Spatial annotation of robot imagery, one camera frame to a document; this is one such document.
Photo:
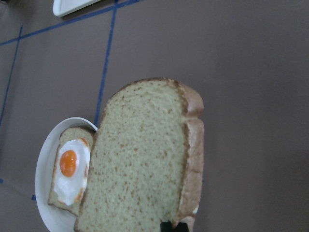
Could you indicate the fried egg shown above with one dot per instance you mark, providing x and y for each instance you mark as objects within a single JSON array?
[{"x": 72, "y": 164}]

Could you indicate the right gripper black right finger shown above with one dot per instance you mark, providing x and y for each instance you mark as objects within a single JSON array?
[{"x": 182, "y": 227}]

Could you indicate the white round plate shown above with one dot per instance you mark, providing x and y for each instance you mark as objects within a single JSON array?
[{"x": 55, "y": 219}]

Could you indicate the bread slice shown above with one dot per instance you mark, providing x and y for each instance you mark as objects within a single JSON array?
[
  {"x": 67, "y": 135},
  {"x": 146, "y": 164}
]

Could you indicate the cream bear tray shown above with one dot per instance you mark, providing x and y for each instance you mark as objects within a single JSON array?
[{"x": 64, "y": 7}]

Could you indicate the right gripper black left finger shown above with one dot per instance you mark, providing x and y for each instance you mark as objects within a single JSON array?
[{"x": 166, "y": 226}]

